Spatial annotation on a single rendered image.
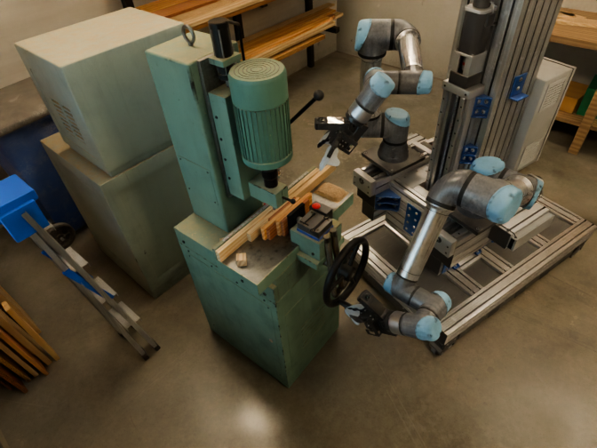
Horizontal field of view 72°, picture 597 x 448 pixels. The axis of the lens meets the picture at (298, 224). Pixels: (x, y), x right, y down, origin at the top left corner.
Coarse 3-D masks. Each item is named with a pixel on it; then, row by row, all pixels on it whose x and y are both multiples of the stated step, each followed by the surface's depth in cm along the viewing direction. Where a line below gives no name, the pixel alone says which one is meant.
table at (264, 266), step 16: (336, 208) 167; (256, 240) 156; (272, 240) 156; (288, 240) 155; (256, 256) 150; (272, 256) 150; (288, 256) 150; (304, 256) 153; (224, 272) 152; (240, 272) 145; (256, 272) 145; (272, 272) 145; (256, 288) 142
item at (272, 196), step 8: (256, 176) 157; (256, 184) 153; (264, 184) 153; (280, 184) 152; (256, 192) 155; (264, 192) 152; (272, 192) 149; (280, 192) 150; (264, 200) 155; (272, 200) 151; (280, 200) 152
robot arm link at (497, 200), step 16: (480, 176) 122; (512, 176) 150; (528, 176) 152; (464, 192) 122; (480, 192) 120; (496, 192) 118; (512, 192) 117; (528, 192) 147; (464, 208) 126; (480, 208) 121; (496, 208) 118; (512, 208) 120; (528, 208) 153
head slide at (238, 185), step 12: (228, 84) 134; (216, 96) 131; (228, 96) 130; (216, 108) 135; (228, 108) 132; (216, 120) 138; (228, 120) 134; (228, 132) 138; (228, 144) 142; (228, 156) 147; (240, 156) 145; (228, 168) 151; (240, 168) 148; (228, 180) 156; (240, 180) 151; (240, 192) 156
